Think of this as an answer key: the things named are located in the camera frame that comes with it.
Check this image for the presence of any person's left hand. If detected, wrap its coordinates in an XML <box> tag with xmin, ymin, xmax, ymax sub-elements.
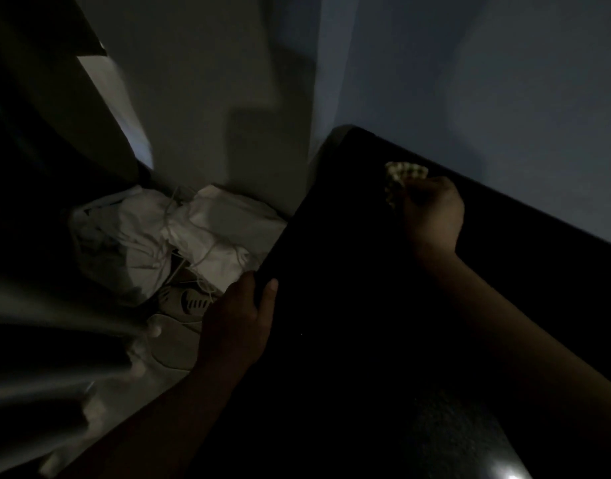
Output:
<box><xmin>196</xmin><ymin>270</ymin><xmax>279</xmax><ymax>377</ymax></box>

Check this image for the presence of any person's right hand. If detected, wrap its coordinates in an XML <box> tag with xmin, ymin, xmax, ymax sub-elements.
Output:
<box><xmin>399</xmin><ymin>175</ymin><xmax>466</xmax><ymax>261</ymax></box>

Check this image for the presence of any checkered cleaning cloth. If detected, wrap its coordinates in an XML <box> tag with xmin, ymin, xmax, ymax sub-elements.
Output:
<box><xmin>384</xmin><ymin>161</ymin><xmax>430</xmax><ymax>211</ymax></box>

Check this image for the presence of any person's left forearm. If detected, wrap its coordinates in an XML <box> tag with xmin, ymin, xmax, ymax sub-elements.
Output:
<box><xmin>56</xmin><ymin>364</ymin><xmax>248</xmax><ymax>479</ymax></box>

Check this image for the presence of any person's right forearm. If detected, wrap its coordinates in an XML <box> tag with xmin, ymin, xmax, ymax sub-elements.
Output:
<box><xmin>419</xmin><ymin>250</ymin><xmax>611</xmax><ymax>479</ymax></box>

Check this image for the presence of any beige sneaker with black stripes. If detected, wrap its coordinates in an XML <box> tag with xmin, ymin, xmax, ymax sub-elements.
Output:
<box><xmin>157</xmin><ymin>283</ymin><xmax>217</xmax><ymax>325</ymax></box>

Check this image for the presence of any plain beige sneaker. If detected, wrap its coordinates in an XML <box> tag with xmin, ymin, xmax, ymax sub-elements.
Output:
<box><xmin>145</xmin><ymin>313</ymin><xmax>207</xmax><ymax>373</ymax></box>

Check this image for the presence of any grey curtain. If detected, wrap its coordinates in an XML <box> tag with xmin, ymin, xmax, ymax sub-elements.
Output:
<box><xmin>0</xmin><ymin>270</ymin><xmax>162</xmax><ymax>477</ymax></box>

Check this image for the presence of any dark door panel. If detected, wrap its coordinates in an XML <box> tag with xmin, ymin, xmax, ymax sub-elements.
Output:
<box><xmin>0</xmin><ymin>0</ymin><xmax>142</xmax><ymax>205</ymax></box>

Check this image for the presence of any white drawstring cloth bag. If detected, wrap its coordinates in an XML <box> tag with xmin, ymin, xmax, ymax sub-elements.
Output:
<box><xmin>167</xmin><ymin>184</ymin><xmax>289</xmax><ymax>296</ymax></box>
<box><xmin>68</xmin><ymin>186</ymin><xmax>180</xmax><ymax>308</ymax></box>

